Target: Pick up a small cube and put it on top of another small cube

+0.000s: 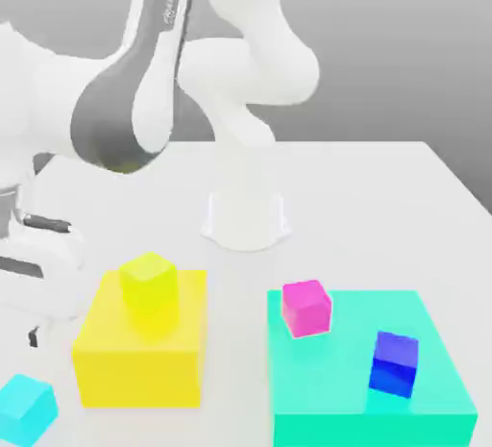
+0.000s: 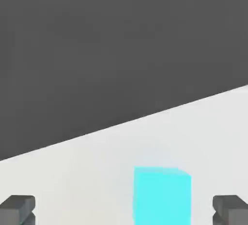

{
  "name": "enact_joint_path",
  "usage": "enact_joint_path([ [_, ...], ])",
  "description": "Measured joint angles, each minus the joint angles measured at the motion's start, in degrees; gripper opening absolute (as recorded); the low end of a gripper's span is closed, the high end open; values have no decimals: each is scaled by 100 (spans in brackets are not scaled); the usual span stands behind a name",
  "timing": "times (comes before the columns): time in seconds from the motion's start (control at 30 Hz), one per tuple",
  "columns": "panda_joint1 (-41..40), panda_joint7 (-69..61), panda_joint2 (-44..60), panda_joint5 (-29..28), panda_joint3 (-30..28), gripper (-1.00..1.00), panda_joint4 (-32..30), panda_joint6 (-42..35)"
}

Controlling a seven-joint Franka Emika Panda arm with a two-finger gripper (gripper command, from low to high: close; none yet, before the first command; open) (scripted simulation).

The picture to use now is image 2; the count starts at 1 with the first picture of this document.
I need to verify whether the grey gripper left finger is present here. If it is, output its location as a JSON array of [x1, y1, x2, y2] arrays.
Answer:
[[0, 195, 36, 225]]

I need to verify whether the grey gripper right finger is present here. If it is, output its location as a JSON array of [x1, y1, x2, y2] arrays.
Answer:
[[212, 195, 248, 225]]

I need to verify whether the small cyan cube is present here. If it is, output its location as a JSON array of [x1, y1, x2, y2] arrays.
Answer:
[[133, 166, 193, 225]]

